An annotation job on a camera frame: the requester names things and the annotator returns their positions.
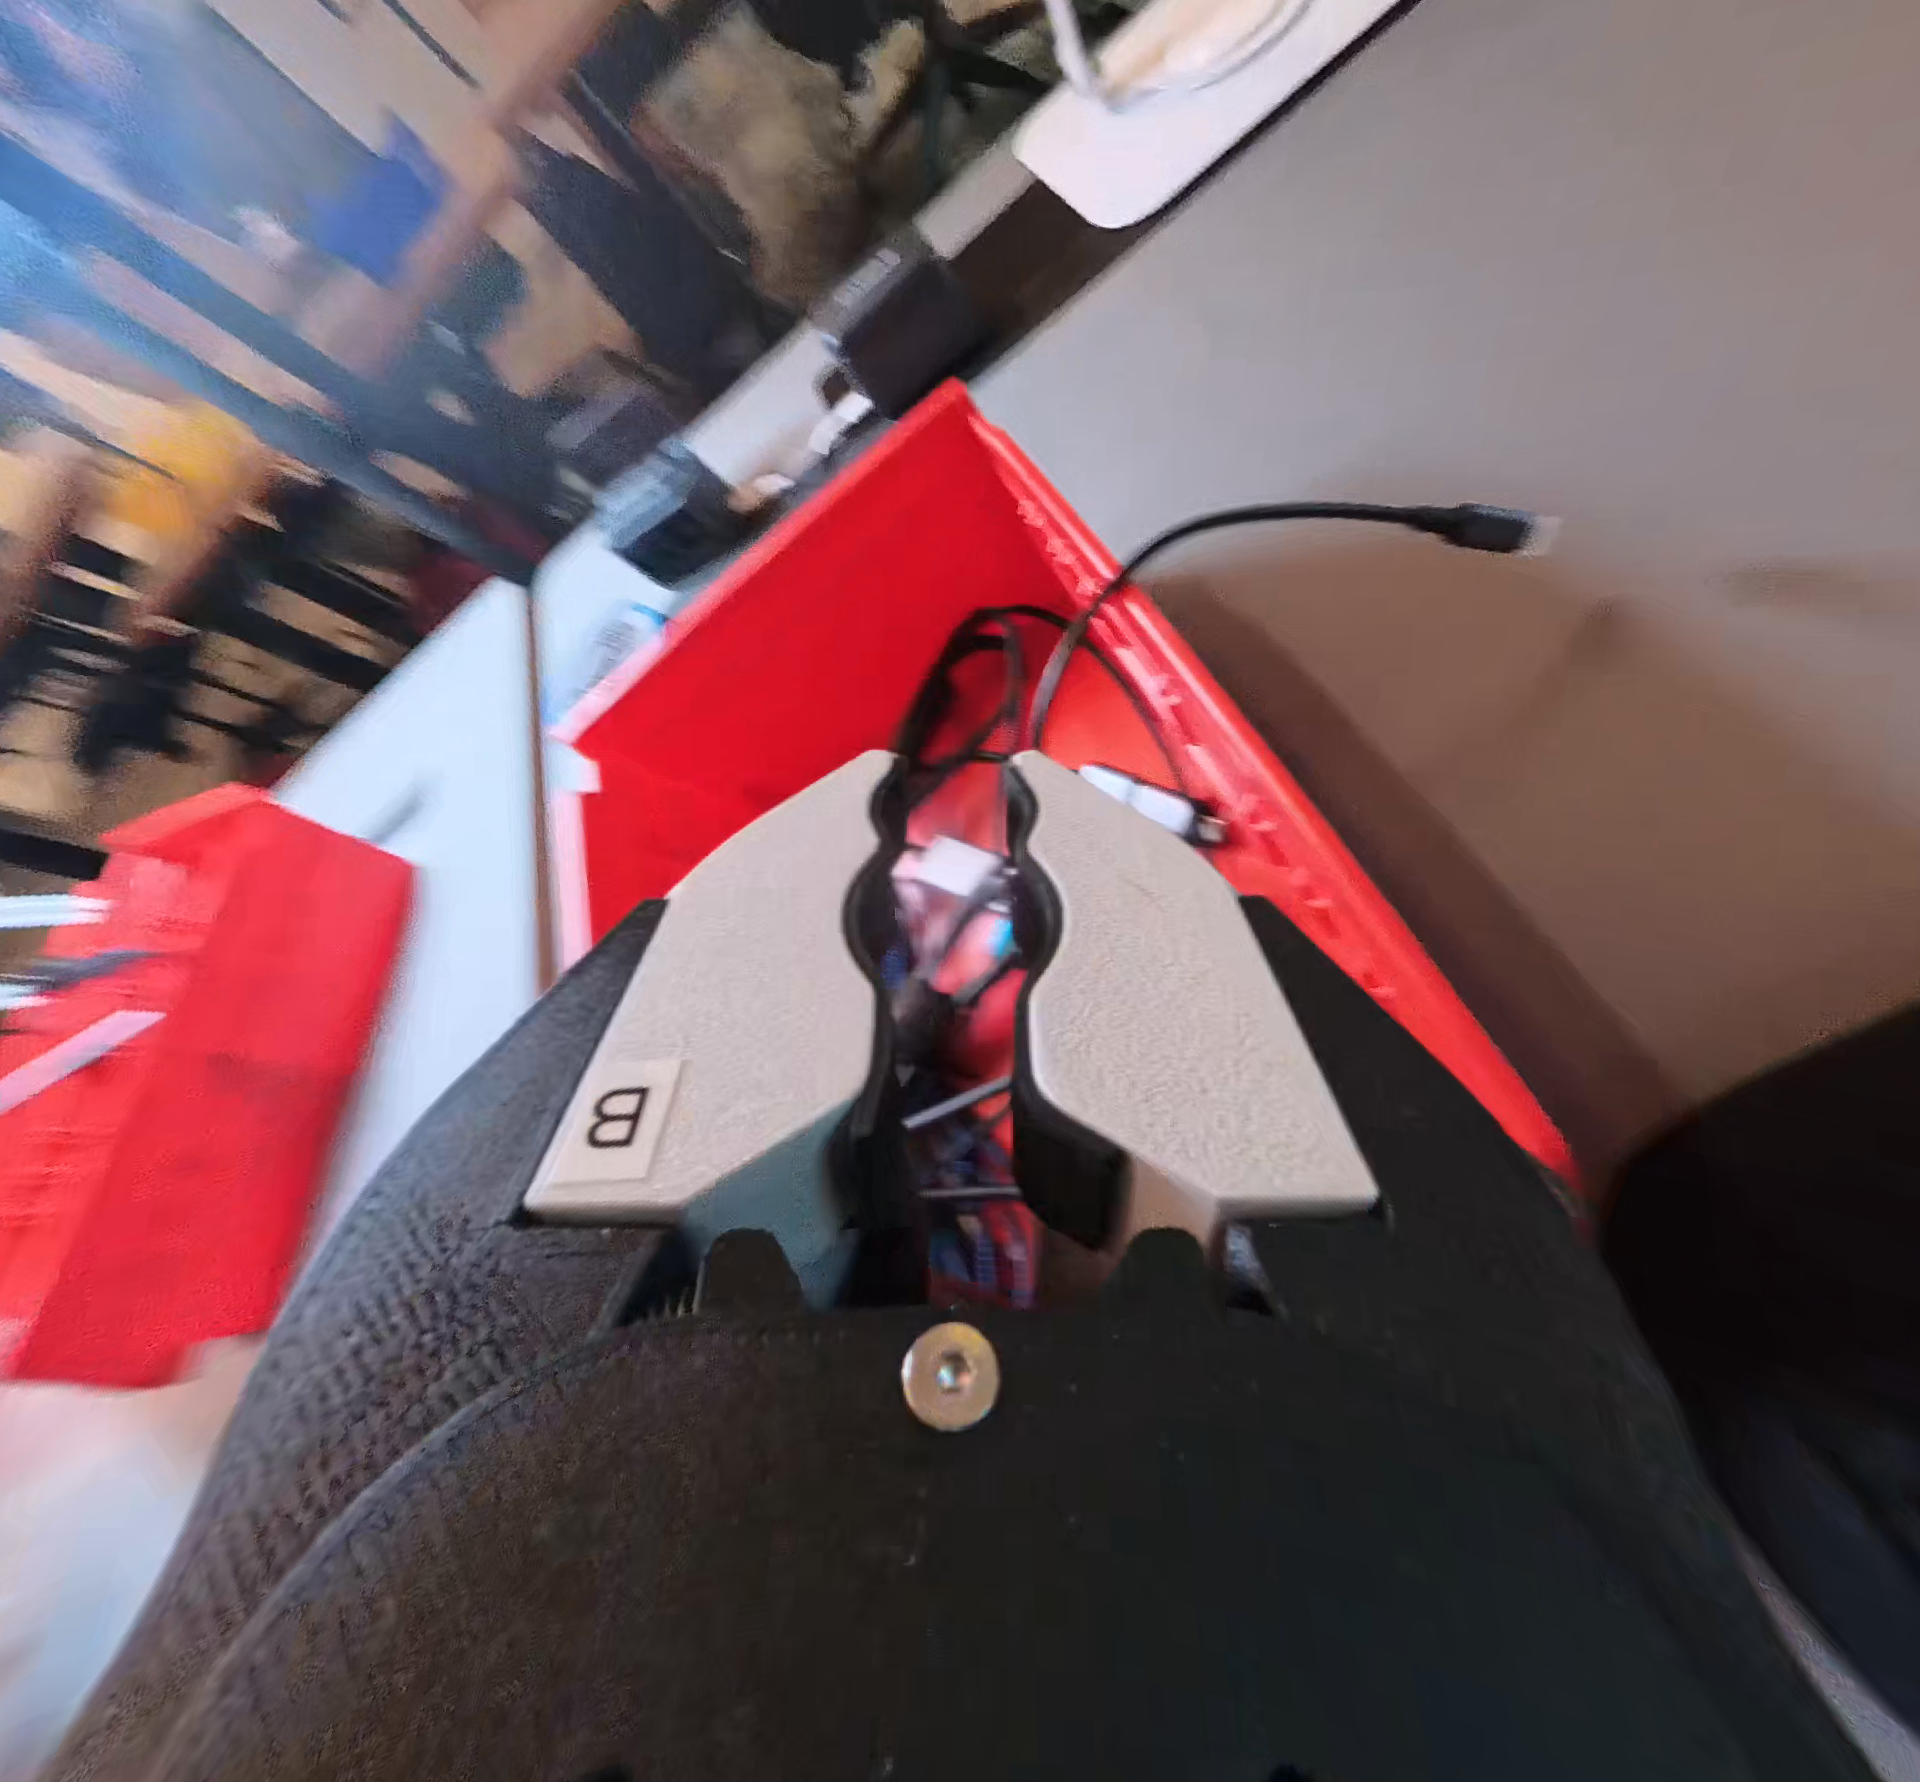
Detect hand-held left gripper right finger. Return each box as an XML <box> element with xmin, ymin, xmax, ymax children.
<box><xmin>1004</xmin><ymin>748</ymin><xmax>1381</xmax><ymax>1251</ymax></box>

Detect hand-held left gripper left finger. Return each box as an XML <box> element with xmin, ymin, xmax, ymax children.
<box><xmin>521</xmin><ymin>748</ymin><xmax>902</xmax><ymax>1309</ymax></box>

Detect red plastic bin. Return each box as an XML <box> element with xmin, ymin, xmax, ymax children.
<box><xmin>545</xmin><ymin>380</ymin><xmax>1578</xmax><ymax>1309</ymax></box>
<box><xmin>0</xmin><ymin>784</ymin><xmax>416</xmax><ymax>1391</ymax></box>

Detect blue grey device box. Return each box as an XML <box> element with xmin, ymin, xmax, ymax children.
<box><xmin>600</xmin><ymin>444</ymin><xmax>739</xmax><ymax>583</ymax></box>

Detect black mesh chair back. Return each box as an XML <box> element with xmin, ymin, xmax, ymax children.
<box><xmin>1598</xmin><ymin>1003</ymin><xmax>1920</xmax><ymax>1724</ymax></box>

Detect dark grey box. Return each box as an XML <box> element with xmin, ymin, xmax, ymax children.
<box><xmin>816</xmin><ymin>236</ymin><xmax>996</xmax><ymax>424</ymax></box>

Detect yellow plastic bin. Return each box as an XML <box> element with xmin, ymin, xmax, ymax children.
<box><xmin>104</xmin><ymin>404</ymin><xmax>279</xmax><ymax>546</ymax></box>

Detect white display stand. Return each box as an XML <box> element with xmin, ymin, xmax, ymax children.
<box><xmin>1012</xmin><ymin>0</ymin><xmax>1523</xmax><ymax>233</ymax></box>

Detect pile of black cables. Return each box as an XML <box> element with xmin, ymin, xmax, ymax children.
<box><xmin>846</xmin><ymin>610</ymin><xmax>1231</xmax><ymax>1303</ymax></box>

